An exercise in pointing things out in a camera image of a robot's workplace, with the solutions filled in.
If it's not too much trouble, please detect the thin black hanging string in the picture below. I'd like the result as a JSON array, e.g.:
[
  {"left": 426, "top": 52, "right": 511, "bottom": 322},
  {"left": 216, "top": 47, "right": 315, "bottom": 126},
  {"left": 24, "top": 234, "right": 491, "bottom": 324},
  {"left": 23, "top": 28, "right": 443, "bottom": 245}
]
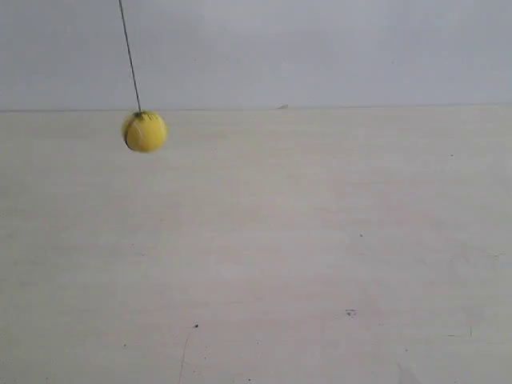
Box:
[{"left": 118, "top": 0, "right": 143, "bottom": 114}]

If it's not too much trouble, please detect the yellow tennis ball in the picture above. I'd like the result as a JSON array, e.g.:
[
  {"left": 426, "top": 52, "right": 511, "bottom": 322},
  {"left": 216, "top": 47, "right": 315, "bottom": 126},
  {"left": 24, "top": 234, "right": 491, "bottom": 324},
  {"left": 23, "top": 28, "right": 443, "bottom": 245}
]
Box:
[{"left": 121, "top": 110, "right": 168, "bottom": 153}]

